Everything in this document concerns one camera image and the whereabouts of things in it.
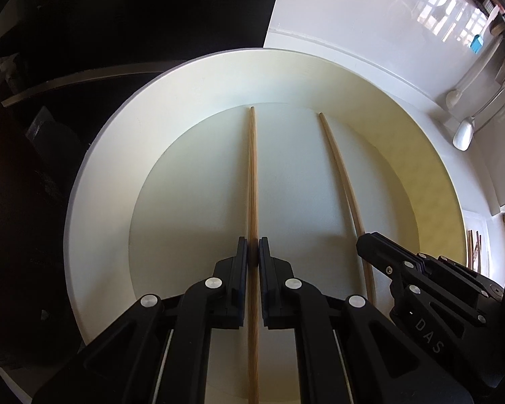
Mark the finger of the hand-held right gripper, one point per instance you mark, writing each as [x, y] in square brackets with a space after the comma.
[374, 246]

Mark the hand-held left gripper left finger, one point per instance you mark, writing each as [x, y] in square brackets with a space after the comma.
[243, 261]

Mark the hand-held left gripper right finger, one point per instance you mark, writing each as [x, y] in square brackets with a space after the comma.
[264, 261]

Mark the wooden chopstick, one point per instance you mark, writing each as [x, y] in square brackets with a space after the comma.
[252, 176]
[341, 164]

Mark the cream white bowl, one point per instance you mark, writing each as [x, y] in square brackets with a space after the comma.
[193, 155]

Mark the metal spatula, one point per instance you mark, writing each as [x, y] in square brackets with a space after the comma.
[464, 132]

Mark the white bottle brush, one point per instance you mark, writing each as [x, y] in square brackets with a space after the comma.
[475, 73]

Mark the blue silicone basting brush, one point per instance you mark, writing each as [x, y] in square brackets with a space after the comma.
[477, 43]

